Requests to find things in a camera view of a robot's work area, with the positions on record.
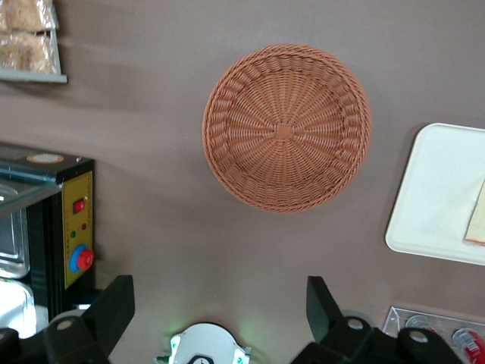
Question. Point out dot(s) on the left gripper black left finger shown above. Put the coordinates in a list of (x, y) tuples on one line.
[(113, 303)]

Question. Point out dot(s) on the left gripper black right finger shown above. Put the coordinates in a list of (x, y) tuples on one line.
[(322, 311)]

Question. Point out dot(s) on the triangular sandwich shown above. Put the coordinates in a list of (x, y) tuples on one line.
[(476, 220)]

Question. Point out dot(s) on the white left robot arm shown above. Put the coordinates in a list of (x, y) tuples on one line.
[(204, 341)]

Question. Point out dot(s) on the cream rectangular tray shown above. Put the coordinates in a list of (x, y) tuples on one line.
[(432, 189)]

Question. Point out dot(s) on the brown round wicker basket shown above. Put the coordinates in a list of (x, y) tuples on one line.
[(284, 132)]

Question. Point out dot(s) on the grey snack tray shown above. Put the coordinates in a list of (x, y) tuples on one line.
[(38, 77)]

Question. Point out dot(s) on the clear acrylic bottle rack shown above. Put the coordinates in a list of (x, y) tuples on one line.
[(394, 318)]

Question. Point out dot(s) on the black food warmer cabinet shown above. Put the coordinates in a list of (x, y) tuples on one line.
[(76, 227)]

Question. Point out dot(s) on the steel food pan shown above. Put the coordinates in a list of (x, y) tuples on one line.
[(13, 242), (15, 311)]

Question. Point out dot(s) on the red aluminium cola bottle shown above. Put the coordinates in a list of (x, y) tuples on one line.
[(471, 343)]

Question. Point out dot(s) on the clear bag of crackers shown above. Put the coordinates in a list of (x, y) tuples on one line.
[(26, 53), (26, 15)]

